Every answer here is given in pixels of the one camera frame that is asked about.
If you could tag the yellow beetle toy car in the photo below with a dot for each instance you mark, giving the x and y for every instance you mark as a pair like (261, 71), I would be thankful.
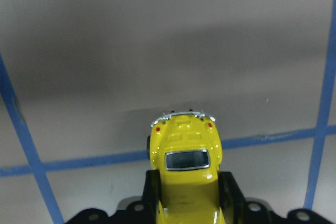
(186, 149)

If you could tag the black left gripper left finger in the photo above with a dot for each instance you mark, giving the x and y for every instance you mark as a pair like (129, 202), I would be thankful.
(152, 198)

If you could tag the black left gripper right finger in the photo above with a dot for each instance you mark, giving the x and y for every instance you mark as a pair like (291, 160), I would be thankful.
(231, 198)

